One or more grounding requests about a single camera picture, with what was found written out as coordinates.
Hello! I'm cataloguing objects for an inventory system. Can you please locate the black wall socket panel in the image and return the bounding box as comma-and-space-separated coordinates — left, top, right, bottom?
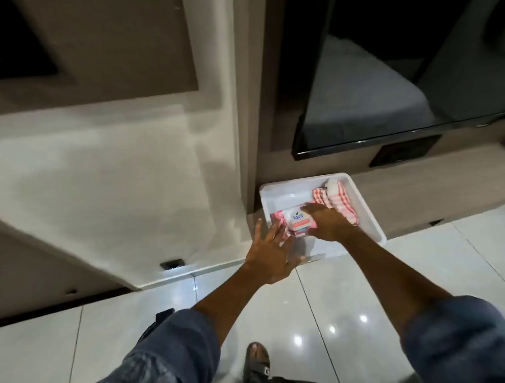
368, 135, 443, 168

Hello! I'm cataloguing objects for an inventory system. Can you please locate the blue denim right sleeve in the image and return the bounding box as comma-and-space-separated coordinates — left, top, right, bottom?
400, 295, 505, 383

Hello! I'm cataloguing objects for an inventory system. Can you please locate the white plastic tray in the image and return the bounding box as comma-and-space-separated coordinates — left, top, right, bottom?
259, 172, 388, 263

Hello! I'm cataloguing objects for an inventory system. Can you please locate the pink wet wipes packet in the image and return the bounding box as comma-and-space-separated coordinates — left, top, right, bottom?
270, 207, 320, 240

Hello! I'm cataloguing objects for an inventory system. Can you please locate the person's right hand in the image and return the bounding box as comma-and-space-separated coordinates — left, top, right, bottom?
300, 202, 358, 242

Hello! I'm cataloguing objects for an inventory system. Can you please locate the black flat screen television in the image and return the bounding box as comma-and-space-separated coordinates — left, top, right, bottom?
291, 0, 505, 161

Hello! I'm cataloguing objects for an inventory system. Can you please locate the blue denim left sleeve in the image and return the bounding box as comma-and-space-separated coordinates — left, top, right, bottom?
98, 308, 222, 383

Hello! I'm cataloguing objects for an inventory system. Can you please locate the blue denim sleeve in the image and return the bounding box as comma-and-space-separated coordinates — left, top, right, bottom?
98, 308, 222, 383
400, 295, 505, 383

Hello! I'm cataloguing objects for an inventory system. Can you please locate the beige wooden television unit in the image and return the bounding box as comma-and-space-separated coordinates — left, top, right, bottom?
237, 0, 505, 242

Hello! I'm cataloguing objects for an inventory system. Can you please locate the person's right forearm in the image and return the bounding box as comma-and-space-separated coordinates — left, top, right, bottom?
342, 229, 455, 341

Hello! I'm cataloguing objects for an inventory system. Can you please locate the person's left forearm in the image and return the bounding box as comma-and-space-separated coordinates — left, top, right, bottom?
192, 262, 274, 349

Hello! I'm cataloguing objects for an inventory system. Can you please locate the black sandal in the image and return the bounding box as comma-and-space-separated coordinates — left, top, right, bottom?
242, 346, 273, 383

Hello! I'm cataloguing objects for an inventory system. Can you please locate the red white checked cloth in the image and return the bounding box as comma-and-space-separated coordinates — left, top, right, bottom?
312, 179, 361, 226

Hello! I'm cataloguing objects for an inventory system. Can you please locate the person's foot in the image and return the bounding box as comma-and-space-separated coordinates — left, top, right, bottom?
248, 342, 271, 371

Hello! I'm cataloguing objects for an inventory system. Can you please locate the person's left hand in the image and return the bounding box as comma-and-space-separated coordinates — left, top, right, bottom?
245, 218, 307, 285

